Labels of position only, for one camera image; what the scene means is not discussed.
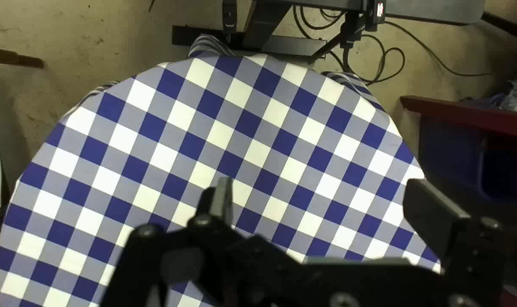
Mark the dark gray flat panel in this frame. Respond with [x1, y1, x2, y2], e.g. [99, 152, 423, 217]
[383, 0, 488, 26]

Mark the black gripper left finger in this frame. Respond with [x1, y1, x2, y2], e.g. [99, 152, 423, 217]
[210, 176, 238, 227]

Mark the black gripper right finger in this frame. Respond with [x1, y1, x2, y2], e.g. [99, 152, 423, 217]
[403, 177, 476, 276]

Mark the blue white checkered tablecloth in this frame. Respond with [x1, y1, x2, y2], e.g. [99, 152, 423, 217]
[0, 32, 444, 307]

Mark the black camera cable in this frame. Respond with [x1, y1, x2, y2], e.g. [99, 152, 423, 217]
[292, 5, 482, 89]

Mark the red shelf cabinet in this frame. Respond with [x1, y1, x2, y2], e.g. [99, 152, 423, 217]
[400, 94, 517, 220]

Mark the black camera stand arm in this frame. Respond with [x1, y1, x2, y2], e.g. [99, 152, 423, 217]
[171, 0, 384, 58]

